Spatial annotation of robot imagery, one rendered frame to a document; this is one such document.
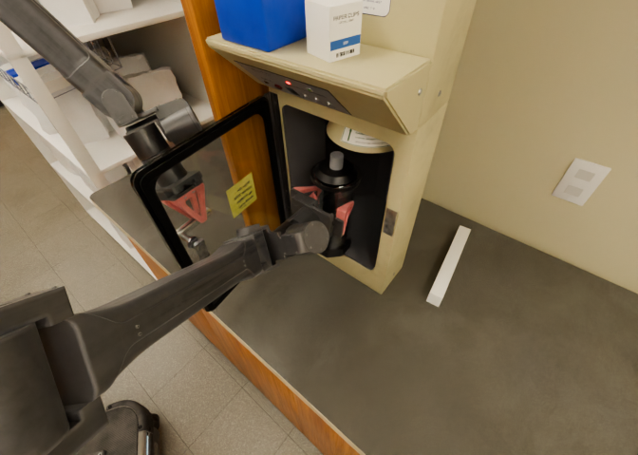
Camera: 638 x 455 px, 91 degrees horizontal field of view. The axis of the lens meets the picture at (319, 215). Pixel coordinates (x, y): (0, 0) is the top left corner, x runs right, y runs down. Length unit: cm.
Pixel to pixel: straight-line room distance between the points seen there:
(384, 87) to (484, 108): 59
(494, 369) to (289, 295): 49
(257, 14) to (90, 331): 39
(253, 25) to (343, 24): 12
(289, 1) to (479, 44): 53
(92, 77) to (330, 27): 39
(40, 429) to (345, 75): 39
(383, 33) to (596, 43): 49
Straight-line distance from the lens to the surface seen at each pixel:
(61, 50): 66
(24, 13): 68
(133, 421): 163
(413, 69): 43
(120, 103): 62
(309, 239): 53
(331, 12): 42
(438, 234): 101
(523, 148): 96
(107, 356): 30
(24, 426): 28
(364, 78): 39
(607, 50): 87
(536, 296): 98
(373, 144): 60
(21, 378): 27
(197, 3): 63
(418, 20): 47
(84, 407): 31
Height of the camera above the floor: 166
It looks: 45 degrees down
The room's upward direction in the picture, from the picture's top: 2 degrees counter-clockwise
